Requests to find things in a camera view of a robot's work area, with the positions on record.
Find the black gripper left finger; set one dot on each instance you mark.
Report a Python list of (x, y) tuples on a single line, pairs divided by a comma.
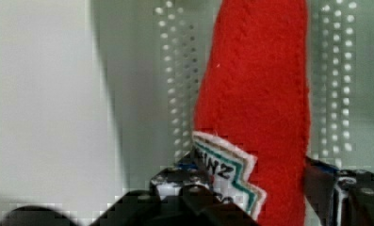
[(181, 195)]

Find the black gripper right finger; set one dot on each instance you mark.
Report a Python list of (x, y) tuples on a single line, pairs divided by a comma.
[(339, 197)]

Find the red felt ketchup bottle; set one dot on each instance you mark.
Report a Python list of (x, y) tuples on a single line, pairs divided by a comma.
[(252, 120)]

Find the grey-green oval strainer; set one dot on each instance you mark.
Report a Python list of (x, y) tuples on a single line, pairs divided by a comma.
[(154, 54)]

